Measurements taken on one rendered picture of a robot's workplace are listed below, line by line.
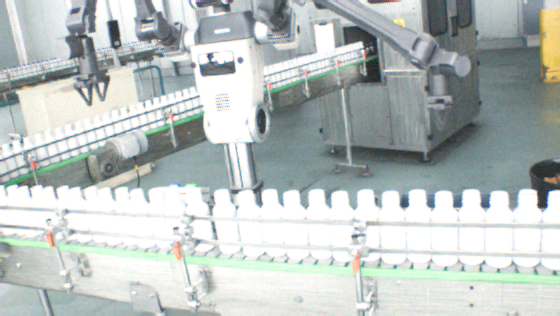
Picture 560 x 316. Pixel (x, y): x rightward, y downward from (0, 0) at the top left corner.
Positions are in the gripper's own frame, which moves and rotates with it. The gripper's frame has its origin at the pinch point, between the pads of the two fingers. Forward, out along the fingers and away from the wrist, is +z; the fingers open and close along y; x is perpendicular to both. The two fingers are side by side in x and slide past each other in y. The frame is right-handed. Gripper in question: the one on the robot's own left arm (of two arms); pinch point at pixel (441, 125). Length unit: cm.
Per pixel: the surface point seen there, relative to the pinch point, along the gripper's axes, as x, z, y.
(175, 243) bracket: 60, 15, -50
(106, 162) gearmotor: 170, 25, 56
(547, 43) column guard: -117, 44, 705
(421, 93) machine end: 39, 46, 325
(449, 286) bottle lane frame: -4, 26, -43
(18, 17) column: 872, -119, 658
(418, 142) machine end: 45, 93, 328
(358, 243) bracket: 15, 14, -48
